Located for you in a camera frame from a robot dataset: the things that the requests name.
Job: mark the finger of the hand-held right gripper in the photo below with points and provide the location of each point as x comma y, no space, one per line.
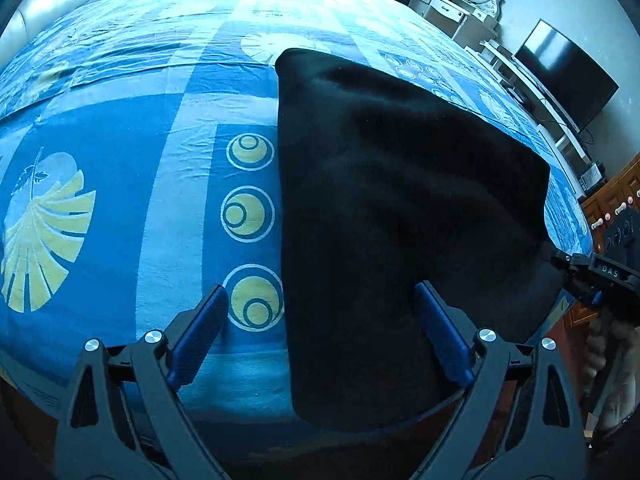
575,270

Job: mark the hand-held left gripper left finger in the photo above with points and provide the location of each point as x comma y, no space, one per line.
200,330

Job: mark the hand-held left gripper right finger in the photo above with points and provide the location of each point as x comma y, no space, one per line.
442,330

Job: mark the black pants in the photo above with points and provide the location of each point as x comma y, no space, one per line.
400,200

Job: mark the person's right hand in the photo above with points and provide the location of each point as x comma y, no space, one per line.
617,385

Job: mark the brown wooden cabinet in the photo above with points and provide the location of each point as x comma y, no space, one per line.
612,195

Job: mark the blue patterned bed sheet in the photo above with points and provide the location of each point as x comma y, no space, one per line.
150,170

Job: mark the white television stand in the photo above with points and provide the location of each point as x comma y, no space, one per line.
540,95

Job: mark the black flat television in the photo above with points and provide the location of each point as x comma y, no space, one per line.
565,72

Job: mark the white dressing table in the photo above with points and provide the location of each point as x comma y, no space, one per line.
442,10

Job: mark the white tufted leather headboard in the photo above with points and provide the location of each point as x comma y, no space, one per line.
45,5

